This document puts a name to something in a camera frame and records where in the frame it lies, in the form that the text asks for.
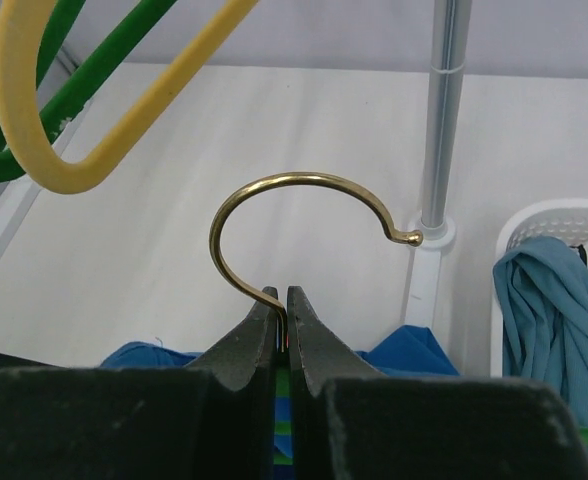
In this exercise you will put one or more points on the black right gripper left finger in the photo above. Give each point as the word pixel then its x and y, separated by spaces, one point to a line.
pixel 211 418

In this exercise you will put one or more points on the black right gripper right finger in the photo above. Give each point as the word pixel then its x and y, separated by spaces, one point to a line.
pixel 350 421

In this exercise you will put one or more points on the blue tank top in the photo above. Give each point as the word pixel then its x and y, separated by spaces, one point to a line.
pixel 408 351

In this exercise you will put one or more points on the green hanger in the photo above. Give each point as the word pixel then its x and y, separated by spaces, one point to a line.
pixel 49 100
pixel 317 229

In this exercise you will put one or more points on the yellow hanger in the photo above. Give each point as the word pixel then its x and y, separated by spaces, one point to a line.
pixel 74 125

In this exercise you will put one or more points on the light blue garment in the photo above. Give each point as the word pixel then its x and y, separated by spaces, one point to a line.
pixel 542 290

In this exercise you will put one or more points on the metal clothes rack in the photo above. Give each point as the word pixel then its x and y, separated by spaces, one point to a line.
pixel 449 40

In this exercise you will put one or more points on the white laundry basket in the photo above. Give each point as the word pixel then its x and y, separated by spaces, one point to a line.
pixel 565 219

